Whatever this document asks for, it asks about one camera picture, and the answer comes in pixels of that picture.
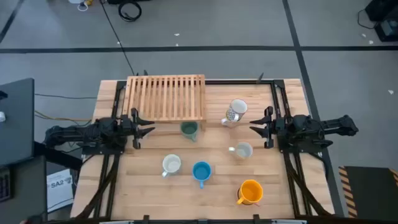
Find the black metal table frame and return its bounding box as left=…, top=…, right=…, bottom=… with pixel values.
left=76, top=79, right=335, bottom=220

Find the plain yellow mug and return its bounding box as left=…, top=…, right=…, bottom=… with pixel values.
left=236, top=179, right=264, bottom=206

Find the green mug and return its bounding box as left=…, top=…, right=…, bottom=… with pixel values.
left=179, top=120, right=200, bottom=143

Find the black case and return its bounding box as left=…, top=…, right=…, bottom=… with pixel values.
left=107, top=0, right=152, bottom=5

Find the black equipment box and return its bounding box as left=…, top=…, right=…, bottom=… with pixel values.
left=364, top=0, right=398, bottom=22
left=374, top=17, right=398, bottom=43

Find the coiled black cable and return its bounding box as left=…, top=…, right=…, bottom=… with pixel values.
left=117, top=0, right=143, bottom=22

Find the white printed paper sheet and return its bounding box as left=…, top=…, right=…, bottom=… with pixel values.
left=46, top=168, right=75, bottom=214

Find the slatted wooden rack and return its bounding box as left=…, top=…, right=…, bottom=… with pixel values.
left=121, top=73, right=208, bottom=131

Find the grey desk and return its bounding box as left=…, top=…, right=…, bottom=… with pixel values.
left=0, top=154, right=48, bottom=224

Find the grey diamond pattern mug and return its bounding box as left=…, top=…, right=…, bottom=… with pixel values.
left=225, top=98, right=249, bottom=123

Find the yellow cable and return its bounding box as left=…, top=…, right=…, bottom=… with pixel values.
left=34, top=109, right=93, bottom=123

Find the thin black equipment cable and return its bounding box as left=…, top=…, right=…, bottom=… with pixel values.
left=356, top=8, right=379, bottom=30

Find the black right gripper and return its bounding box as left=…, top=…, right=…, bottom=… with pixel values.
left=249, top=106, right=287, bottom=149

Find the yellow dotted mug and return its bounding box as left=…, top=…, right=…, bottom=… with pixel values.
left=228, top=141, right=254, bottom=161

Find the black mat with hazard stripes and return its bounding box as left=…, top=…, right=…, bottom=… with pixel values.
left=338, top=166, right=398, bottom=218

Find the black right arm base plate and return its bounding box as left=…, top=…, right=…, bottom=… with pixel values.
left=277, top=136, right=326, bottom=154

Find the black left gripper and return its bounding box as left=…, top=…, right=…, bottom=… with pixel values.
left=119, top=108, right=155, bottom=149

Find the white mug with blue pattern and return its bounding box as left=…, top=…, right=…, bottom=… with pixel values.
left=160, top=153, right=182, bottom=179

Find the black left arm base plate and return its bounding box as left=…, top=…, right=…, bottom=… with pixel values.
left=81, top=136, right=125, bottom=156

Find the long black floor cable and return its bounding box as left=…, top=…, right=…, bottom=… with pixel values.
left=99, top=0, right=136, bottom=76

